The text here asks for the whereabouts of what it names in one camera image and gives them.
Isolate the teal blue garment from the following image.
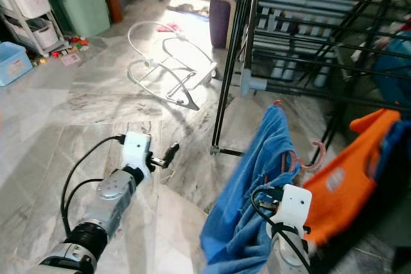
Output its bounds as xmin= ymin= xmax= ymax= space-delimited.
xmin=374 ymin=29 xmax=411 ymax=105

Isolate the pink red plastic hanger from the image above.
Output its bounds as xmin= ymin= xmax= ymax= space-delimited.
xmin=272 ymin=99 xmax=328 ymax=175

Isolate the blue shirt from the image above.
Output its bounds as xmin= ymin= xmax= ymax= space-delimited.
xmin=199 ymin=104 xmax=304 ymax=274

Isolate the white drawer trolley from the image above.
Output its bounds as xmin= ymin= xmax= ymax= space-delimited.
xmin=0 ymin=0 xmax=69 ymax=58

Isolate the pink floor cloth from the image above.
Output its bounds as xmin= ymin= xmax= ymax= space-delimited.
xmin=157 ymin=22 xmax=183 ymax=33

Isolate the blue plastic hanger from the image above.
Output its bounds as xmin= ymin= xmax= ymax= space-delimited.
xmin=368 ymin=119 xmax=411 ymax=180

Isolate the black clothes drying rack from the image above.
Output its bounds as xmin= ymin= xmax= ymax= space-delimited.
xmin=210 ymin=0 xmax=411 ymax=157

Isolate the dark purple sofa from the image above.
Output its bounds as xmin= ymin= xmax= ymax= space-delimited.
xmin=209 ymin=0 xmax=252 ymax=49

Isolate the orange shirt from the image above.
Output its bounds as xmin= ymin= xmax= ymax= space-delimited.
xmin=301 ymin=108 xmax=404 ymax=244

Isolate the green laundry basket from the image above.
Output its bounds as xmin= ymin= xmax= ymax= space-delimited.
xmin=42 ymin=0 xmax=112 ymax=39

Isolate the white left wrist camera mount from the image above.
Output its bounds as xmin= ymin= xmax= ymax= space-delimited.
xmin=123 ymin=131 xmax=154 ymax=169

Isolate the small pink box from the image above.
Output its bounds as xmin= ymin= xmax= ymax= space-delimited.
xmin=61 ymin=53 xmax=82 ymax=65

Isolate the light blue plastic bin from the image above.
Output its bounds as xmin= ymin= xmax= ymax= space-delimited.
xmin=0 ymin=41 xmax=33 ymax=87

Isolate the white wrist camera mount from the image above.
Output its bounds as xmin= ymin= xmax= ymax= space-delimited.
xmin=275 ymin=184 xmax=313 ymax=231
xmin=123 ymin=131 xmax=154 ymax=169

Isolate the blue door mat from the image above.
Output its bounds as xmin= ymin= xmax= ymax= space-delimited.
xmin=167 ymin=4 xmax=211 ymax=19

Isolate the white baby bouncer frame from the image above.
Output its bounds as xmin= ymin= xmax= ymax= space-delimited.
xmin=127 ymin=20 xmax=220 ymax=112

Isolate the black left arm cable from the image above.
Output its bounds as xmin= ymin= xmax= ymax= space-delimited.
xmin=65 ymin=178 xmax=105 ymax=223
xmin=60 ymin=134 xmax=128 ymax=239

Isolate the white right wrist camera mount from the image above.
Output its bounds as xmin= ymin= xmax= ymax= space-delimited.
xmin=275 ymin=184 xmax=313 ymax=231

